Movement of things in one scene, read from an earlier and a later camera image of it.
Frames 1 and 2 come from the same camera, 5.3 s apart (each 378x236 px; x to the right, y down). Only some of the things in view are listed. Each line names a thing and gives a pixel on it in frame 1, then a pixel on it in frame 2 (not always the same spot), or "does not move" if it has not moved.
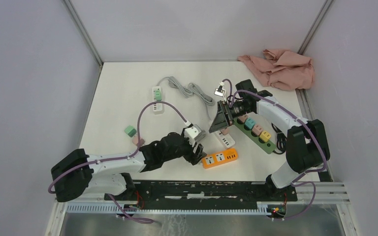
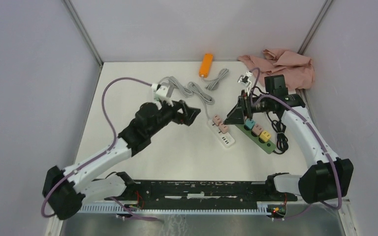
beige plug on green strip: [257, 130] does not move
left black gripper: [192, 157] to [187, 119]
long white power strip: [227, 139] does not move
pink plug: [224, 131] does not move
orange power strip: [219, 158] to [206, 65]
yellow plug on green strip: [265, 136] does not move
